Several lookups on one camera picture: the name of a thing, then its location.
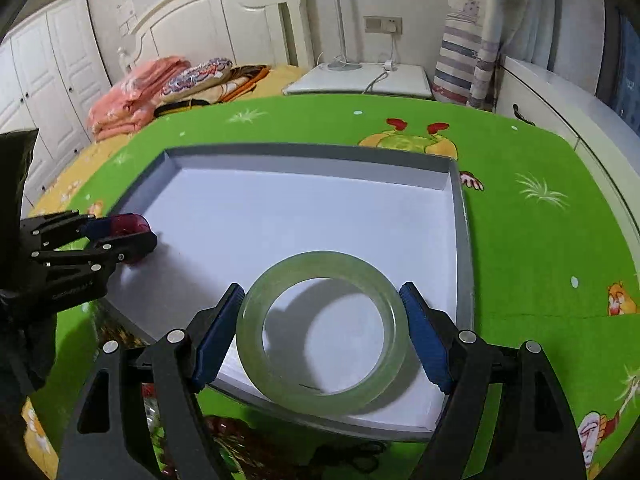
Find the white bed headboard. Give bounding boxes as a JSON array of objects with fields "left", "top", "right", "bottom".
[{"left": 117, "top": 0, "right": 313, "bottom": 73}]

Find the green printed tablecloth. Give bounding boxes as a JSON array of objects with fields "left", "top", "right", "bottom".
[{"left": 20, "top": 94, "right": 640, "bottom": 480}]

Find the white power cable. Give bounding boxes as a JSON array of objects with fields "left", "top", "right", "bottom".
[{"left": 362, "top": 32, "right": 401, "bottom": 95}]

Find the green jade bangle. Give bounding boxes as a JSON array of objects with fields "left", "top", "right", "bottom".
[{"left": 235, "top": 250, "right": 408, "bottom": 408}]

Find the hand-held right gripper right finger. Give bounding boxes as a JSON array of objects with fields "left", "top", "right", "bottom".
[{"left": 398, "top": 281, "right": 588, "bottom": 480}]

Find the white wardrobe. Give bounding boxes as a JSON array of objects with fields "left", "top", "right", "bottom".
[{"left": 0, "top": 0, "right": 113, "bottom": 206}]

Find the purple patterned pillow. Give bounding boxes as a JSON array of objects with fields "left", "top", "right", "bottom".
[{"left": 160, "top": 56, "right": 235, "bottom": 103}]

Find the white nightstand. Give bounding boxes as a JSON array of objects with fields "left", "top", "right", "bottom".
[{"left": 282, "top": 62, "right": 433, "bottom": 101}]

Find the black cord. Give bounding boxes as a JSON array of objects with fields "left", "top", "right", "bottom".
[{"left": 310, "top": 440, "right": 388, "bottom": 476}]

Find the orange patterned pillow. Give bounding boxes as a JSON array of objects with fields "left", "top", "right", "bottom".
[{"left": 200, "top": 64, "right": 273, "bottom": 106}]

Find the grey jewelry tray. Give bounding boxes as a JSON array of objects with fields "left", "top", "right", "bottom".
[{"left": 102, "top": 144, "right": 475, "bottom": 443}]

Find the white desk lamp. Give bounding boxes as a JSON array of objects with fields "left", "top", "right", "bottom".
[{"left": 326, "top": 0, "right": 363, "bottom": 73}]

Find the dark cloth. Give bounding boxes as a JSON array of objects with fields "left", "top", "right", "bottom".
[{"left": 152, "top": 97, "right": 211, "bottom": 118}]

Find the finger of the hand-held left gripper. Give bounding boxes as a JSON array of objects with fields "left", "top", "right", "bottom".
[
  {"left": 20, "top": 212, "right": 115, "bottom": 256},
  {"left": 30, "top": 232, "right": 158, "bottom": 311}
]

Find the dark red bangle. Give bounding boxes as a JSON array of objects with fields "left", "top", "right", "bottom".
[{"left": 106, "top": 213, "right": 153, "bottom": 266}]

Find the window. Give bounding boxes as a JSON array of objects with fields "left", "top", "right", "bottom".
[{"left": 595, "top": 5, "right": 640, "bottom": 136}]

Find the pink folded blanket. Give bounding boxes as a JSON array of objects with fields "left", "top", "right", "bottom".
[{"left": 89, "top": 56, "right": 193, "bottom": 142}]

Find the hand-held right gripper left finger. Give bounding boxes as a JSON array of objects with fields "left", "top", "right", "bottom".
[{"left": 52, "top": 282, "right": 246, "bottom": 480}]

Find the wall socket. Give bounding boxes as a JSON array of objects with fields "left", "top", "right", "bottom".
[{"left": 363, "top": 16, "right": 403, "bottom": 36}]

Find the mixed jewelry pile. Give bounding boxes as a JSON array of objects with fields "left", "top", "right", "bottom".
[{"left": 142, "top": 382, "right": 241, "bottom": 480}]

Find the white cabinet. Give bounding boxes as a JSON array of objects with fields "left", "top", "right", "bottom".
[{"left": 492, "top": 55, "right": 640, "bottom": 241}]

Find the striped printed curtain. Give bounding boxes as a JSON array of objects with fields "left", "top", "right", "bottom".
[{"left": 431, "top": 0, "right": 531, "bottom": 108}]

